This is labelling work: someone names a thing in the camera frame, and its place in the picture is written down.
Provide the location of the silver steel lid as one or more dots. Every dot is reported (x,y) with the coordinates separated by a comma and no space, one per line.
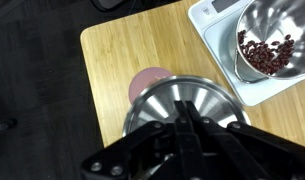
(158,103)

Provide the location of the red kidney beans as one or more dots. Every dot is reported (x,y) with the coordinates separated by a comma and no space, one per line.
(265,56)

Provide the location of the white kitchen scale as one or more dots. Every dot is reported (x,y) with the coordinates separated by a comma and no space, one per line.
(218,40)

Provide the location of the silver steel pot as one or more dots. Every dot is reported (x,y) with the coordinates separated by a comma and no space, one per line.
(268,16)

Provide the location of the pink plastic cup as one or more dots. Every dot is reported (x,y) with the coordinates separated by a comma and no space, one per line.
(142,83)

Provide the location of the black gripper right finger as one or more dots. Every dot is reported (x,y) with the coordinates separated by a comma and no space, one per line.
(252,153)

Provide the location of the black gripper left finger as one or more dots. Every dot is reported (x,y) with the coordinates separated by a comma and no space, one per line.
(142,153)

